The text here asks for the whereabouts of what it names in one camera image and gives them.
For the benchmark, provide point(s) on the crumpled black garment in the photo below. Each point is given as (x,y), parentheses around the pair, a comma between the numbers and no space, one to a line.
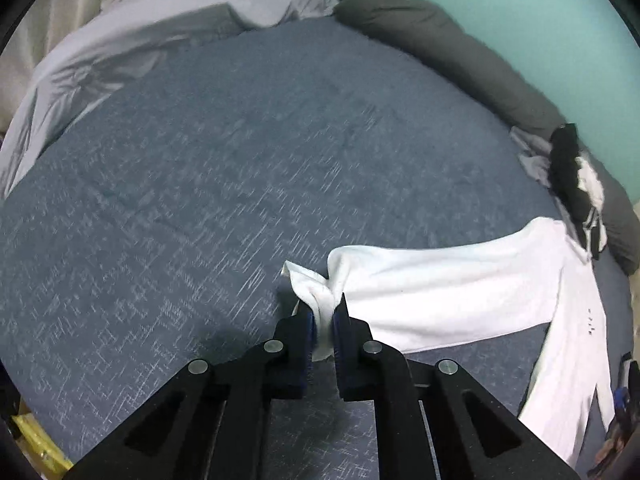
(565,175)

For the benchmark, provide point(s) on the yellow packet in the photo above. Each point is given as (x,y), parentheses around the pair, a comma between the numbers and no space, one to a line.
(35,440)

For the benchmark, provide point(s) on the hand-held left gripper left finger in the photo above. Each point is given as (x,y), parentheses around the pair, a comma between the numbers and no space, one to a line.
(300,355)

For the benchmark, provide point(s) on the white long-sleeve shirt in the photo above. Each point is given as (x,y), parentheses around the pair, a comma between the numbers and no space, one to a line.
(450,285)

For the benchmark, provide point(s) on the crumpled white garment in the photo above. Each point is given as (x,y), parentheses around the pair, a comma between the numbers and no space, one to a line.
(592,185)

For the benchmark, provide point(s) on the light lavender blanket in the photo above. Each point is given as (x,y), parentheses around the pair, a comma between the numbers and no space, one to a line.
(125,45)

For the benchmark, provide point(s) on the dark grey bolster pillow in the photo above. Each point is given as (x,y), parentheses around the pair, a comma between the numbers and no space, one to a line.
(450,40)

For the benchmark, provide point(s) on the crumpled grey garment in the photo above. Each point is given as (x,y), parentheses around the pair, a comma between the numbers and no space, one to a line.
(532,165)

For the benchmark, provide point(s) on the blue patterned bedspread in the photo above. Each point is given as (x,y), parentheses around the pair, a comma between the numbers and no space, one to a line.
(200,185)

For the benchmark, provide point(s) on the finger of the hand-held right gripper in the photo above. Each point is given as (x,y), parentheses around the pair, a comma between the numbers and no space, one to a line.
(621,402)

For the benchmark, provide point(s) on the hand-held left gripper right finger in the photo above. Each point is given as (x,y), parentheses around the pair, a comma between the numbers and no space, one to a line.
(342,350)

